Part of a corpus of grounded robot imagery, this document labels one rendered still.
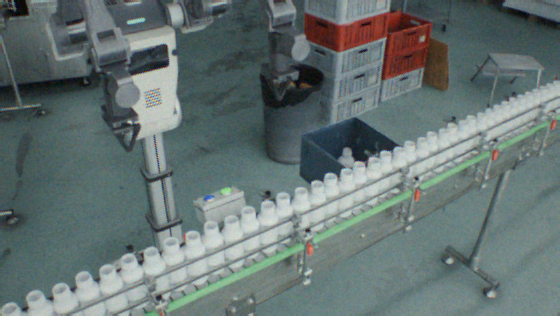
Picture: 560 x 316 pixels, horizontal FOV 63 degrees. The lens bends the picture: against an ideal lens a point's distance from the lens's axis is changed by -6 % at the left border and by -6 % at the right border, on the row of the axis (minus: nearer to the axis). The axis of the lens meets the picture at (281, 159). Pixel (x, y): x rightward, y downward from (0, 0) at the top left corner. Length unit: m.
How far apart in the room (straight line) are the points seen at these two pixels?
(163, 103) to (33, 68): 3.35
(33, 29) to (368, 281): 3.62
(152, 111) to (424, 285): 1.80
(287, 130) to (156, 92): 1.79
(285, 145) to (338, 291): 1.22
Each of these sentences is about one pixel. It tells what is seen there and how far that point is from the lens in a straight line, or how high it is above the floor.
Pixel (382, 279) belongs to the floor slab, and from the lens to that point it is 2.79.
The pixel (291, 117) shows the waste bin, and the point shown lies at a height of 0.42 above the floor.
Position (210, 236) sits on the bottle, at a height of 1.14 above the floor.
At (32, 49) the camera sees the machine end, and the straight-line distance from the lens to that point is 4.91.
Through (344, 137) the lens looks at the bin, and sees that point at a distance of 2.28.
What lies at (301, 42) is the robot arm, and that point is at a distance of 1.25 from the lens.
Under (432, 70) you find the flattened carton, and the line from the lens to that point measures 4.95.
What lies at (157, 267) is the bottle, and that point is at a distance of 1.27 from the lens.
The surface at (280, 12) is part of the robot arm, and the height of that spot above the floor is 1.66.
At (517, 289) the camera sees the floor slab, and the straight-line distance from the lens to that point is 3.00.
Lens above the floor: 2.04
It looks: 34 degrees down
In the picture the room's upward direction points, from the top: 1 degrees clockwise
